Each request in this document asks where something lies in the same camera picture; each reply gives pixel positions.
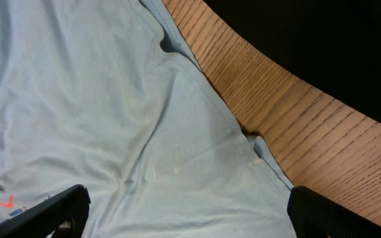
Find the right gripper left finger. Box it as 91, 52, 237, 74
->
0, 184, 91, 238

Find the light blue printed t-shirt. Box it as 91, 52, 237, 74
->
0, 0, 295, 237

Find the black polo shirt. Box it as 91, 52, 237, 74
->
206, 0, 381, 123

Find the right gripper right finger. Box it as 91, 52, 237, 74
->
287, 186, 381, 238

